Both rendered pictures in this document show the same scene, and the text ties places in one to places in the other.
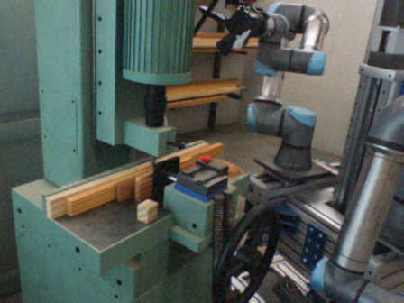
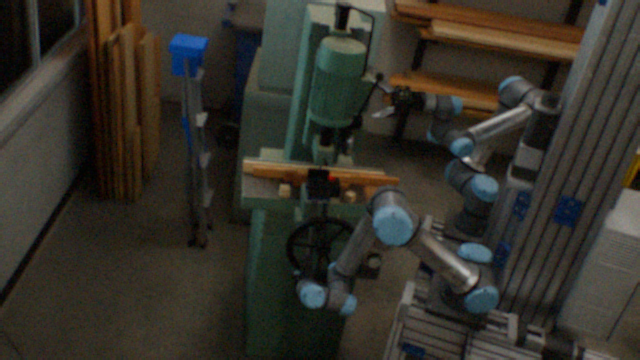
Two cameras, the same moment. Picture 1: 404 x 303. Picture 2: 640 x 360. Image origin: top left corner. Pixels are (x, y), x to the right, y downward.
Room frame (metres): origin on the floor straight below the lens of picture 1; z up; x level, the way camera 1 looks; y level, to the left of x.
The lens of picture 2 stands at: (-0.77, -1.45, 2.35)
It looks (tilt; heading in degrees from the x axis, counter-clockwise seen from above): 32 degrees down; 41
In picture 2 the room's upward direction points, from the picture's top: 11 degrees clockwise
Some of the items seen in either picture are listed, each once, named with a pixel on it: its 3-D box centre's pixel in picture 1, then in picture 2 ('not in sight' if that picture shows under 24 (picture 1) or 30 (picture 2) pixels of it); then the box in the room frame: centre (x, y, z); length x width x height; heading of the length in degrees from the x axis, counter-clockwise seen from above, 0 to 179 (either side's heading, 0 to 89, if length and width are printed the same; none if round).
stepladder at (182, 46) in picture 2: not in sight; (193, 146); (1.01, 1.04, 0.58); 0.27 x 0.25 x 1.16; 135
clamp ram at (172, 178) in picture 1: (175, 179); (318, 182); (0.93, 0.05, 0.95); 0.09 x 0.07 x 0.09; 143
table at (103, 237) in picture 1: (175, 206); (315, 199); (0.92, 0.04, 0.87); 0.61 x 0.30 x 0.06; 143
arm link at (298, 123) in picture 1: (298, 124); (481, 194); (1.45, -0.39, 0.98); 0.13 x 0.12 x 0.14; 73
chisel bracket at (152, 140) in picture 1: (149, 138); (323, 151); (1.01, 0.13, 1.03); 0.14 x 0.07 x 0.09; 53
